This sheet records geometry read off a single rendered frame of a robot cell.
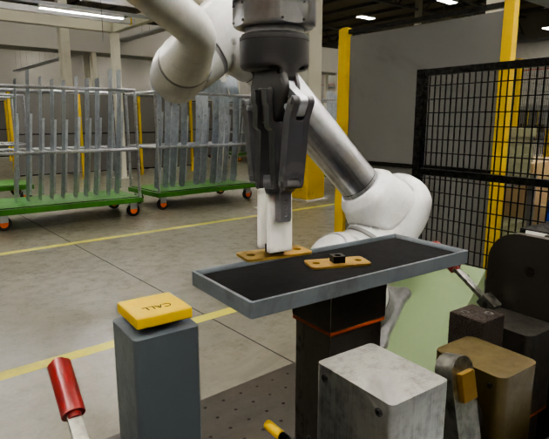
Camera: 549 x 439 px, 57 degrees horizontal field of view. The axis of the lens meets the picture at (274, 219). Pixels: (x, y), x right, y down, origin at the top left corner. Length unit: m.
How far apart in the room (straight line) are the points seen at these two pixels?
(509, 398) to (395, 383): 0.17
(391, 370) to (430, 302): 0.82
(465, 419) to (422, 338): 0.71
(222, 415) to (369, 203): 0.59
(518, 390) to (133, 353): 0.41
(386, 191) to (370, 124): 2.49
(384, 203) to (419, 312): 0.30
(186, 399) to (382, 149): 3.18
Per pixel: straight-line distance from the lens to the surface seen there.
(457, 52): 3.35
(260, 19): 0.54
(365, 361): 0.54
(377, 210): 1.23
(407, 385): 0.50
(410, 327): 1.32
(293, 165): 0.53
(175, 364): 0.54
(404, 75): 3.55
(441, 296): 1.34
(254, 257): 0.57
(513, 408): 0.65
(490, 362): 0.64
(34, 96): 12.45
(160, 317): 0.52
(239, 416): 1.21
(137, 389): 0.54
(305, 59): 0.56
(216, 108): 8.76
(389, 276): 0.65
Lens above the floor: 1.35
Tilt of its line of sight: 11 degrees down
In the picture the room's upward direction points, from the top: straight up
